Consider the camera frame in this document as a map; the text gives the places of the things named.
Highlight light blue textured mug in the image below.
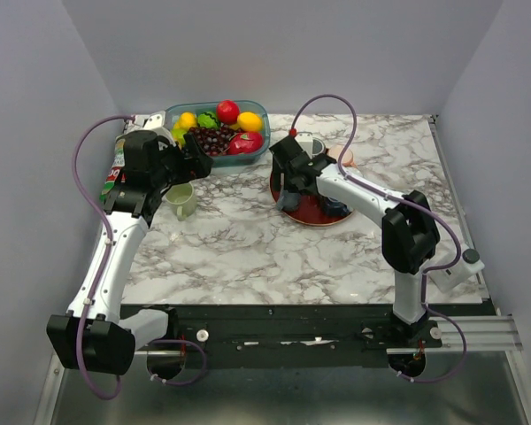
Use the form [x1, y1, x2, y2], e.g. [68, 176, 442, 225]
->
[276, 190, 302, 213]

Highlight sage green mug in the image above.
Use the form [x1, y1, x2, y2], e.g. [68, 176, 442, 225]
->
[165, 183, 197, 221]

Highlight dark blue mug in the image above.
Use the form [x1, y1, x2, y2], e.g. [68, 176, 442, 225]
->
[321, 197, 350, 218]

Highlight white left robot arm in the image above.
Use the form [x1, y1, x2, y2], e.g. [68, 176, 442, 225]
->
[46, 130, 212, 376]

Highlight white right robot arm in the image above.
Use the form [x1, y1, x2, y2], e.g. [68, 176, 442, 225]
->
[270, 135, 440, 347]

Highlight dark grey mug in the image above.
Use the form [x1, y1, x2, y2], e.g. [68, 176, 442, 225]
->
[312, 139, 327, 157]

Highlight pink mug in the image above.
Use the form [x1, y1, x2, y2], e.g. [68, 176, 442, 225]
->
[327, 145, 356, 167]

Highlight dark purple grapes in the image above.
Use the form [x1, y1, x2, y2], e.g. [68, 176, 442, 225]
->
[188, 127, 238, 157]

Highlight red round tray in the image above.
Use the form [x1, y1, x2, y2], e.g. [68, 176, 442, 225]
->
[269, 171, 353, 227]

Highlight green lime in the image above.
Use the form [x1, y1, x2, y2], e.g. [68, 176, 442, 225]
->
[171, 128, 187, 148]

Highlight red apple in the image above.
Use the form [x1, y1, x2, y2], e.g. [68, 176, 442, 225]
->
[227, 132, 264, 155]

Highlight green chips bag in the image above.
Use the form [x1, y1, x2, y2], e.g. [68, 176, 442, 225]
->
[100, 137, 125, 204]

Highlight green striped watermelon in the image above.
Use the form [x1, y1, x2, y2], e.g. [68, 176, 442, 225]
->
[196, 111, 220, 129]

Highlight yellow orange fruit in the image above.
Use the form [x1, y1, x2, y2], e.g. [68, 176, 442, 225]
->
[175, 112, 198, 131]

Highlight teal plastic fruit container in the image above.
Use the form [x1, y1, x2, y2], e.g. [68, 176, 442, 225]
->
[165, 99, 271, 169]

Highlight yellow lemon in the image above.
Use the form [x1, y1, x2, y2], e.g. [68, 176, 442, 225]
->
[236, 112, 263, 132]

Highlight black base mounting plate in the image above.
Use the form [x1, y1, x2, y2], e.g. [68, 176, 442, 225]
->
[156, 305, 442, 369]

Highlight white box with knob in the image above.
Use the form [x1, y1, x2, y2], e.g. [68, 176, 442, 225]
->
[428, 244, 484, 293]

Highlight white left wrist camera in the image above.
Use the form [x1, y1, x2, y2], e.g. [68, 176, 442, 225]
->
[142, 111, 168, 135]

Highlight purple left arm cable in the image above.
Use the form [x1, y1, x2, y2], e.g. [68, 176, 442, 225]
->
[72, 114, 207, 401]

